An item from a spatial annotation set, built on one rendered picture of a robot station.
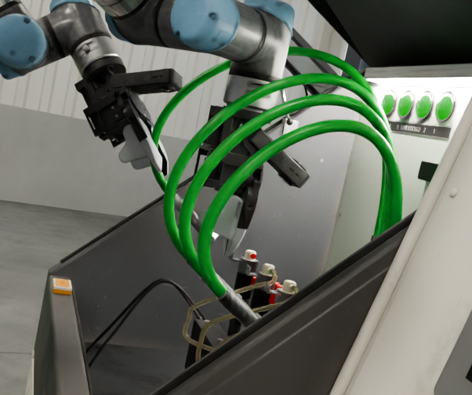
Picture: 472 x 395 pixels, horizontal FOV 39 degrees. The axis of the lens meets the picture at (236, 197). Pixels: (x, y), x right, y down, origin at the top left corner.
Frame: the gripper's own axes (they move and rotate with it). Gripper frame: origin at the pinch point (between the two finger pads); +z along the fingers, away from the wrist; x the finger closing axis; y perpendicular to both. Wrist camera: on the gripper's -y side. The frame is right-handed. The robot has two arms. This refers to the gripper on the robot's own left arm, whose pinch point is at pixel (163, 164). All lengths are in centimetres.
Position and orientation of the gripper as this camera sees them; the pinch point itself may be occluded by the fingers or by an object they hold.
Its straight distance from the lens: 106.5
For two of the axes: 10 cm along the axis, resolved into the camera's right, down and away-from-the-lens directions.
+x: -2.6, -1.8, -9.5
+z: 4.5, 8.5, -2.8
